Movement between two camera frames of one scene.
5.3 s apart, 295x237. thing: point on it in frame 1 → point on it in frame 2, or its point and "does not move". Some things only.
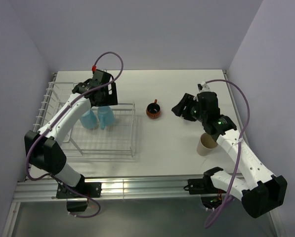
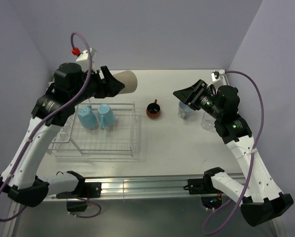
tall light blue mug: [89, 119] does not move
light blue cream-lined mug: [106, 116] does not move
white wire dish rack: [116, 140] does not move
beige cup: [206, 144] → [129, 78]
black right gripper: [188, 100] → [190, 95]
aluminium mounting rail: [111, 187] does not move
